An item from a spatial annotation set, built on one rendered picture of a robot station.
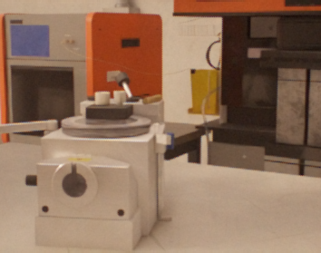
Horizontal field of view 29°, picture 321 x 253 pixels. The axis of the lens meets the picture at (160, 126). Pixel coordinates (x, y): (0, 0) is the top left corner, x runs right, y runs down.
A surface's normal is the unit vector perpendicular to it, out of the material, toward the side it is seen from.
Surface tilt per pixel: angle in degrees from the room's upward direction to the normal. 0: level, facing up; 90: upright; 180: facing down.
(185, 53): 90
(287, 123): 90
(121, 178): 90
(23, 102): 90
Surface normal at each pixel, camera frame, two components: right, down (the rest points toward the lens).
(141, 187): -0.16, 0.16
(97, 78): 0.88, 0.07
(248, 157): -0.48, 0.14
